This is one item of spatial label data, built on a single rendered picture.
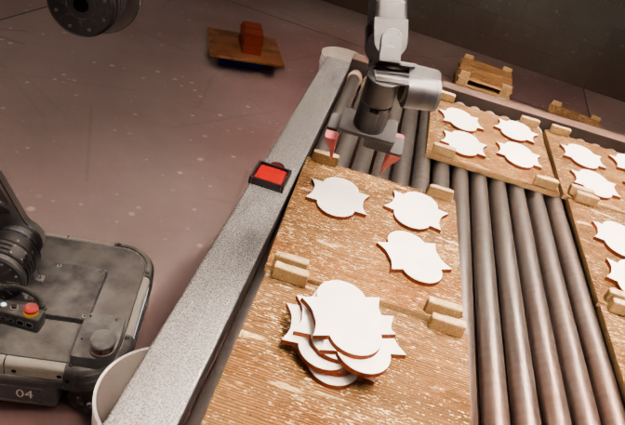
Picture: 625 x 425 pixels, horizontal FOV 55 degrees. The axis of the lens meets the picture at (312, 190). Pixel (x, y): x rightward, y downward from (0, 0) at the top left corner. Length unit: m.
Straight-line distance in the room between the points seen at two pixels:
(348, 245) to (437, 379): 0.31
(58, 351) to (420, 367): 1.10
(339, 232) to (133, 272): 1.00
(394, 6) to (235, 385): 0.63
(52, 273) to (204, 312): 1.07
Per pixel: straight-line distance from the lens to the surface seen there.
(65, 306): 1.86
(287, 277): 0.98
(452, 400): 0.93
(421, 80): 1.03
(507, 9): 6.09
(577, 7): 6.11
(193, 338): 0.91
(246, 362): 0.86
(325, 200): 1.20
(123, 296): 1.92
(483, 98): 2.01
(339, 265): 1.06
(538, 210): 1.54
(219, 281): 1.00
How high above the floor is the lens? 1.59
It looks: 32 degrees down
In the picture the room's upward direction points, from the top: 16 degrees clockwise
